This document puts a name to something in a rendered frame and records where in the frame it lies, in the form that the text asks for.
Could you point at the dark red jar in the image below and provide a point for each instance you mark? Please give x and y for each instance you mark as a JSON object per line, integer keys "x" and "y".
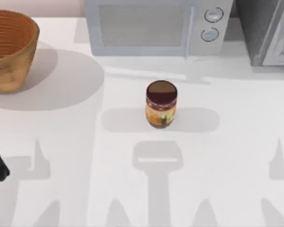
{"x": 161, "y": 106}

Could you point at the pale microwave oven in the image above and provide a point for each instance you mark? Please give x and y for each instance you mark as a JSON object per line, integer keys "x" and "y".
{"x": 142, "y": 26}

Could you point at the microwave knob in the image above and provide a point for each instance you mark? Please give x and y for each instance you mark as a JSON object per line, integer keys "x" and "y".
{"x": 213, "y": 14}
{"x": 210, "y": 34}

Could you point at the wooden basket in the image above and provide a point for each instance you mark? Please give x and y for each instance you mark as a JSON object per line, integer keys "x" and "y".
{"x": 13, "y": 59}

